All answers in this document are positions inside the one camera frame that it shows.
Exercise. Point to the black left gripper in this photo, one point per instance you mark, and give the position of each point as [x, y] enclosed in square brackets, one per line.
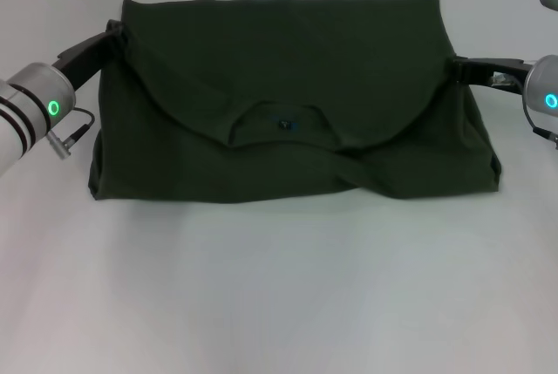
[85, 60]

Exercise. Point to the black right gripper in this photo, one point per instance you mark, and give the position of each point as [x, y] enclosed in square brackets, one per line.
[497, 73]

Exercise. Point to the dark green printed t-shirt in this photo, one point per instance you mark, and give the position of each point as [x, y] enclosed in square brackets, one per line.
[283, 86]

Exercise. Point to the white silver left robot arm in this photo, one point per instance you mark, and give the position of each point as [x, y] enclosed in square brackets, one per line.
[30, 108]

